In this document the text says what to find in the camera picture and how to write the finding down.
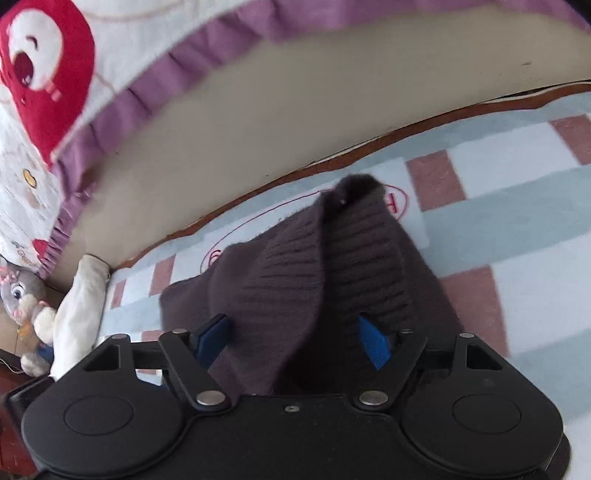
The checked blanket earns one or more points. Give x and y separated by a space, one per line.
508 207

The red-brown wooden dresser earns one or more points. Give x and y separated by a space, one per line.
9 438

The grey plush rabbit toy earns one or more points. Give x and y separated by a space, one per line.
18 290

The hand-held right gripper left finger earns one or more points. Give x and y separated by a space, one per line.
212 337

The white fleece garment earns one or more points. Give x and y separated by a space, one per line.
78 314

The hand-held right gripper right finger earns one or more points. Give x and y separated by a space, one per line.
374 344

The dark brown knit sweater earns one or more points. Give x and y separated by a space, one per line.
300 277

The beige padded headboard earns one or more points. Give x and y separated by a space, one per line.
277 115

